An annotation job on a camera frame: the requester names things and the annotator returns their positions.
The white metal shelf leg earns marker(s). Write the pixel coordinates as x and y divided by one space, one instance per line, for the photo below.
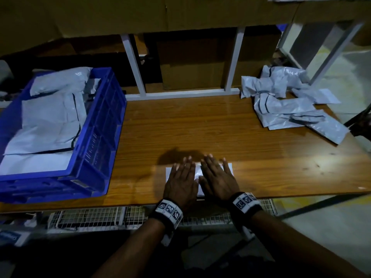
336 52
133 63
234 58

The wooden table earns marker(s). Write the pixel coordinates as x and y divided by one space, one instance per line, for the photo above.
191 124

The blue plastic crate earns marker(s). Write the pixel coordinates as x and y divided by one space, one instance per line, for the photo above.
101 147

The white packet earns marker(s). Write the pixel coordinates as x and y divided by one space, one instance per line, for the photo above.
199 170

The person's right forearm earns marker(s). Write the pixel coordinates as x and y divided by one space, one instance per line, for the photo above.
307 246

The person's left forearm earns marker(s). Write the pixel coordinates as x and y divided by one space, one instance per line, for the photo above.
130 252

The packed white bags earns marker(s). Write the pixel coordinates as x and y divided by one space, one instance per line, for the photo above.
49 121

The person's right hand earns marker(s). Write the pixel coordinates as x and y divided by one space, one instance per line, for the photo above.
219 181

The pile of grey mailer bags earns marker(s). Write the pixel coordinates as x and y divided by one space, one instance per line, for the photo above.
284 107

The person's left hand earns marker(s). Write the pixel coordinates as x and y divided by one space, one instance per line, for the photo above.
181 185

